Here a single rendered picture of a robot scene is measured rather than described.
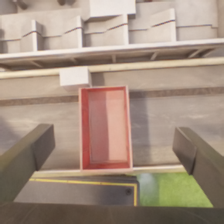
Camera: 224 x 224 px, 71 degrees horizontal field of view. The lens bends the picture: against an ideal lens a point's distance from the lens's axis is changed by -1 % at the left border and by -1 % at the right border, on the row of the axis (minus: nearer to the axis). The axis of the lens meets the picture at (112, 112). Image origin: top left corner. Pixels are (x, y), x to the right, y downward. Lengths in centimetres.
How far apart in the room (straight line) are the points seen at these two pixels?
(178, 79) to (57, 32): 57
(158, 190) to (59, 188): 85
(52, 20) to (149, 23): 39
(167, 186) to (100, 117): 105
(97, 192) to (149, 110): 71
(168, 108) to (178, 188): 100
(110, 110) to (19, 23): 52
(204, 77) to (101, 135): 56
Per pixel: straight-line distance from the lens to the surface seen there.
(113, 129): 74
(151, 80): 80
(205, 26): 79
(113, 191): 121
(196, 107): 83
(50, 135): 16
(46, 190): 131
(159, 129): 77
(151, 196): 162
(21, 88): 92
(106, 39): 69
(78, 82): 70
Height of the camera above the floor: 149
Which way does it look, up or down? 82 degrees down
